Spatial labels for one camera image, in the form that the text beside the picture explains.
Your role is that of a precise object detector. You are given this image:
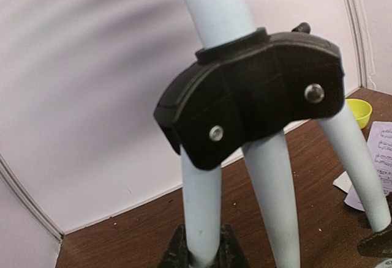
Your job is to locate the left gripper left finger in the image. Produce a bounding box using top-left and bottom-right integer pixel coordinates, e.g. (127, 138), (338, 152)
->
(157, 225), (189, 268)

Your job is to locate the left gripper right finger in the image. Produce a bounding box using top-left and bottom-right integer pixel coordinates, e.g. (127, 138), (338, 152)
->
(214, 225), (248, 268)

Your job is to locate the light blue music stand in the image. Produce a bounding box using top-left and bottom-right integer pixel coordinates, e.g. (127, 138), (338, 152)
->
(154, 0), (391, 267)

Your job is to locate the purple sheet music page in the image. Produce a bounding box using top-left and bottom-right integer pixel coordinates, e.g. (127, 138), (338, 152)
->
(344, 121), (392, 212)

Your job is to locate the white sheet music page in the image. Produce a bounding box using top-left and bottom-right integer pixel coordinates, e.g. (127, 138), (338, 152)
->
(333, 171), (352, 193)

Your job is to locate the yellow-green bowl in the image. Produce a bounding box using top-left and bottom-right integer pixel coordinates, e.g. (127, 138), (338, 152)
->
(346, 99), (373, 130)

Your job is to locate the left aluminium corner post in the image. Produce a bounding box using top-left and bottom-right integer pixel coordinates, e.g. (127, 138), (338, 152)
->
(1, 155), (65, 244)

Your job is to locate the aluminium corner post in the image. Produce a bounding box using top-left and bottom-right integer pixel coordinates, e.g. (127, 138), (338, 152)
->
(1, 155), (65, 244)
(344, 0), (377, 90)

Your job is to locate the right aluminium corner post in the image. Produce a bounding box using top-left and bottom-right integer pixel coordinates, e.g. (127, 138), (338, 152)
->
(344, 0), (377, 90)

